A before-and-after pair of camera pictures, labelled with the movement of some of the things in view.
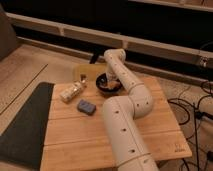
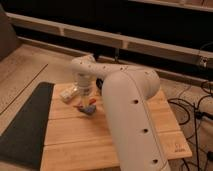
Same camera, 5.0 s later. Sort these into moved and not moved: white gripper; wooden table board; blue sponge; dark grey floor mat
Moved: white gripper
Not moved: blue sponge; dark grey floor mat; wooden table board
